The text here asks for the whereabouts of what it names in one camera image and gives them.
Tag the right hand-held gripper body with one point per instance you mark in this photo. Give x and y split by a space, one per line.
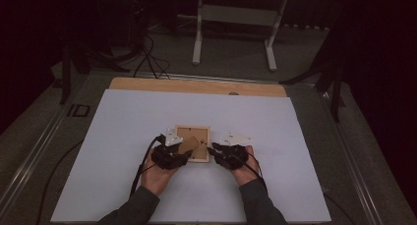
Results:
234 156

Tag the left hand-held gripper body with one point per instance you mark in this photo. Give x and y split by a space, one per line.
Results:
167 157

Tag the wooden photo frame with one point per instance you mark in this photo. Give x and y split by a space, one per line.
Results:
193 135

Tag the person's right hand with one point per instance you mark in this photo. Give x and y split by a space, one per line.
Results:
246 176

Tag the person's left hand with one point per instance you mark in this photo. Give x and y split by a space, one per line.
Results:
157 180

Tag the white board sheet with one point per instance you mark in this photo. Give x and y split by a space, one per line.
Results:
131 120

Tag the black tripod stand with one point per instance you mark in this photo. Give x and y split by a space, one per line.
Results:
331 74

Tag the metal floor rail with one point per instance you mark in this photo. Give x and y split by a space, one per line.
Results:
354 166
29 159
209 78

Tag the white metal desk frame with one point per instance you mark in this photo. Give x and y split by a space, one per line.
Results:
236 15

